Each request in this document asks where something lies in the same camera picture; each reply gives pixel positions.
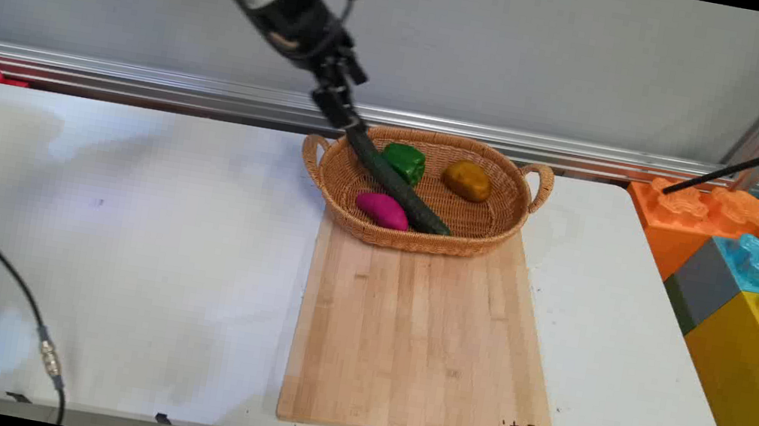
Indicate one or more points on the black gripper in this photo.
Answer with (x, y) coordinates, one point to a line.
(299, 21)

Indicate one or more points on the brown potato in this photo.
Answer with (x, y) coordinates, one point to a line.
(467, 180)

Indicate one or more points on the green bell pepper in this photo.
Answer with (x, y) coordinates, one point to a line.
(407, 160)

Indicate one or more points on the dark green cucumber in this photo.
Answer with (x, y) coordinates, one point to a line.
(398, 189)

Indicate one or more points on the purple sweet potato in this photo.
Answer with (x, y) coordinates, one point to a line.
(381, 210)

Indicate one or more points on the wooden cutting board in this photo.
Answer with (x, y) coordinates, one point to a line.
(421, 334)

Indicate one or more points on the orange toy block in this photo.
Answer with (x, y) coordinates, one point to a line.
(684, 215)

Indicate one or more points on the gray toy block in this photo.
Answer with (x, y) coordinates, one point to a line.
(703, 283)

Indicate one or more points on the aluminium rail along wall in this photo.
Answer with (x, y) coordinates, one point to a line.
(141, 82)

